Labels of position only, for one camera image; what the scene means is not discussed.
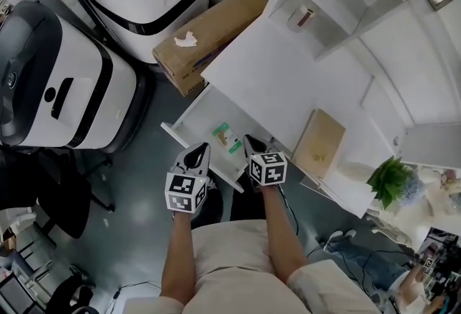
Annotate person's black trousers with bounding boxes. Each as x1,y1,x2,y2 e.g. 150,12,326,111
190,175,269,230

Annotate purple flowers with green leaves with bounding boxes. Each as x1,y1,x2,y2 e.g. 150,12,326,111
366,155,425,211

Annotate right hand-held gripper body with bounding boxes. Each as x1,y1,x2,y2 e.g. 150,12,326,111
249,140,289,192

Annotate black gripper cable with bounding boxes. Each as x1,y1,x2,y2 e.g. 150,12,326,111
278,185,300,238

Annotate black floor cable with adapter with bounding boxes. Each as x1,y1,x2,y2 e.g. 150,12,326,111
113,279,161,301

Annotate small white drawer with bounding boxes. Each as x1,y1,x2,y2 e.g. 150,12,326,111
160,83,290,194

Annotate person's beige shirt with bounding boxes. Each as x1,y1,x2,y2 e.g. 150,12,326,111
122,220,383,314

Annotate small green white packet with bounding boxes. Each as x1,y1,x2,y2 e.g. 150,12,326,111
211,122,242,156

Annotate pink flower bouquet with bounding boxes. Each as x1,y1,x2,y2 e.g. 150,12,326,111
437,168,461,192

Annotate brown cardboard box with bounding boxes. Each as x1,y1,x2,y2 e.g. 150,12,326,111
151,0,272,98

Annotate white carved chair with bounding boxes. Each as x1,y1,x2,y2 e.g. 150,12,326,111
366,164,461,253

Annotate black bag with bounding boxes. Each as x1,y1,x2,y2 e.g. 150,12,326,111
49,274,97,314

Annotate white desk with shelves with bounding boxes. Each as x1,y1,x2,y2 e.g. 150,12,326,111
200,0,461,219

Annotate person's left forearm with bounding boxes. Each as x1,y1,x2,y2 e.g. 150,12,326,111
159,210,197,306

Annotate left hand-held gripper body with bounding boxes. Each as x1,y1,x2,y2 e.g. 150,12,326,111
164,162,211,215

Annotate person's right forearm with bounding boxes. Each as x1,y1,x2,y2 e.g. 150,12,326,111
258,184,311,287

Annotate black office chair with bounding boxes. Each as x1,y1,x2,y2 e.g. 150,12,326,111
0,145,117,240

